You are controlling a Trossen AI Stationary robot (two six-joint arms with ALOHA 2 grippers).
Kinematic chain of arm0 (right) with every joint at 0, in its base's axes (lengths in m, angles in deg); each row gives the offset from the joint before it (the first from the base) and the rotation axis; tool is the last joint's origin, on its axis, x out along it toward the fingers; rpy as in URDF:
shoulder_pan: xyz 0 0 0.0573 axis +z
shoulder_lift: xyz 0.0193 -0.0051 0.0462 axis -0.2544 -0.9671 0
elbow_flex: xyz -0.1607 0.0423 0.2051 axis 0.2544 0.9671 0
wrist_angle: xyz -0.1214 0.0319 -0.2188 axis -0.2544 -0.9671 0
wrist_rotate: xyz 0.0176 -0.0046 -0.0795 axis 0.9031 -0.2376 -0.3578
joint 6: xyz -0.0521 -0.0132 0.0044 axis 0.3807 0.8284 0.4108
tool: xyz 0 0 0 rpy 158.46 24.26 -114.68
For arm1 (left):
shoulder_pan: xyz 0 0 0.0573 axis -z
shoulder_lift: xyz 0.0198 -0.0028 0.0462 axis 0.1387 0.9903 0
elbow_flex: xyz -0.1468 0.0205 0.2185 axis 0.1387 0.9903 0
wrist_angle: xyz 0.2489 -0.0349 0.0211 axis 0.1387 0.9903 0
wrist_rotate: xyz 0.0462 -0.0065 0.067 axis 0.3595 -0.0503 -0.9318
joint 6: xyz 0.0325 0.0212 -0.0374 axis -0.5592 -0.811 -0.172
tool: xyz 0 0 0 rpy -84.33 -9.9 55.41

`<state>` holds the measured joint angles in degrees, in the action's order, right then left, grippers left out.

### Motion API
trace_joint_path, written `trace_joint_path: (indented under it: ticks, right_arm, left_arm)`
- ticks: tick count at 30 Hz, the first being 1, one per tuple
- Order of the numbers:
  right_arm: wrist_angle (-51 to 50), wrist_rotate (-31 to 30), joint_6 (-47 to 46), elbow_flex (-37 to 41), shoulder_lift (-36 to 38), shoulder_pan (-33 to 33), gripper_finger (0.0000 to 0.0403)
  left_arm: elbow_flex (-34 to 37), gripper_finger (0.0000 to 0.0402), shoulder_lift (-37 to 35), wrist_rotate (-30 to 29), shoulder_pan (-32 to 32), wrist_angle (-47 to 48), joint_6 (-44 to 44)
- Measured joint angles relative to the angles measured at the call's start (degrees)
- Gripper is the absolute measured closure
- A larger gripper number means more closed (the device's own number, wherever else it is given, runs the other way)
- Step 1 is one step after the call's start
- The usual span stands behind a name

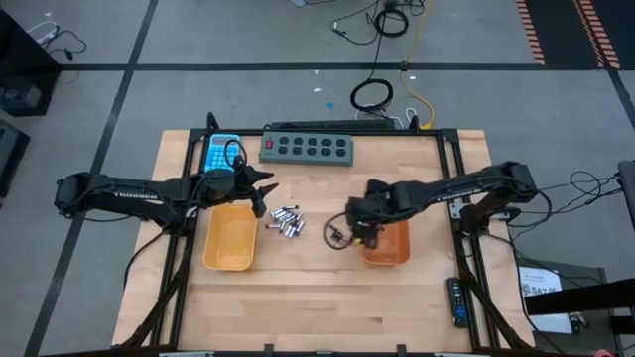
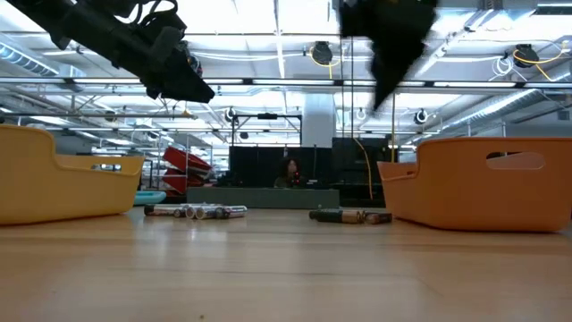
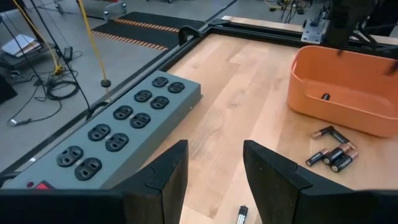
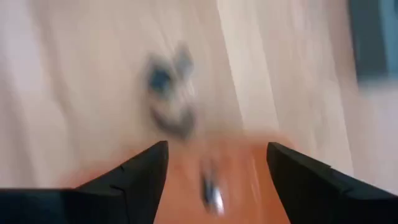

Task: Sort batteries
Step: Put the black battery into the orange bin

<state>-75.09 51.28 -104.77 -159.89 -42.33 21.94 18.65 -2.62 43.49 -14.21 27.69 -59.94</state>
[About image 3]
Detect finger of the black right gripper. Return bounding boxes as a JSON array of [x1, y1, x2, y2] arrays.
[[385, 59, 398, 76], [328, 15, 371, 57]]

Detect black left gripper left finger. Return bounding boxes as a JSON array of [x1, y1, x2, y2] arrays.
[[0, 139, 190, 224]]

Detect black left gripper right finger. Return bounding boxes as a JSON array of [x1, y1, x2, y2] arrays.
[[243, 139, 398, 224]]

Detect silver battery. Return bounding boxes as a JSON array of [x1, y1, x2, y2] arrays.
[[235, 205, 249, 224]]

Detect silver metal mounting plate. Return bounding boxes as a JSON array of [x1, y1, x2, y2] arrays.
[[300, 17, 328, 45]]

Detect small black copper battery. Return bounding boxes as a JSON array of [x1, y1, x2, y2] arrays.
[[305, 147, 330, 167]]

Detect grey power strip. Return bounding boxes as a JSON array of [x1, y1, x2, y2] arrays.
[[1, 70, 202, 190]]

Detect orange plastic bin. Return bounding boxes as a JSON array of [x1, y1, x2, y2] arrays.
[[286, 45, 398, 139]]

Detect black mat with orange stripes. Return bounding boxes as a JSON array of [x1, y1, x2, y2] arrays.
[[91, 11, 206, 52]]

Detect black power adapter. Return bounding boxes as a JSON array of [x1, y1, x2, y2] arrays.
[[63, 45, 74, 62]]

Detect black equipment box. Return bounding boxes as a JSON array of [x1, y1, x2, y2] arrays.
[[0, 74, 18, 105]]

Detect grey wheeled case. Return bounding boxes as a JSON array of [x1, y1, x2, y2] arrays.
[[76, 0, 128, 22]]

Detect white papers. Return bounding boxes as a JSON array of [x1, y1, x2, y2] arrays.
[[1, 33, 42, 58]]

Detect black floor cable tangle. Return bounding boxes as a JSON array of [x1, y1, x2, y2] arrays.
[[264, 0, 307, 18]]

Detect black metal table frame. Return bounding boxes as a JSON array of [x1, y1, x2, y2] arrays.
[[0, 17, 398, 187]]

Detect coiled black cable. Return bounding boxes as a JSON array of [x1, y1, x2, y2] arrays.
[[34, 71, 81, 102]]

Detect black cable with silver plug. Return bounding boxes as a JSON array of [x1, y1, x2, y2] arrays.
[[6, 98, 63, 128]]

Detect yellow cable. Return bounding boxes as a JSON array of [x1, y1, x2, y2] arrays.
[[76, 0, 112, 102], [11, 0, 65, 75]]

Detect black corner bracket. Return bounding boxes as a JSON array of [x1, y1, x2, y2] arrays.
[[178, 25, 203, 47]]

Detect thin black cable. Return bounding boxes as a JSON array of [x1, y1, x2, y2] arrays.
[[29, 0, 94, 113], [0, 17, 49, 97]]

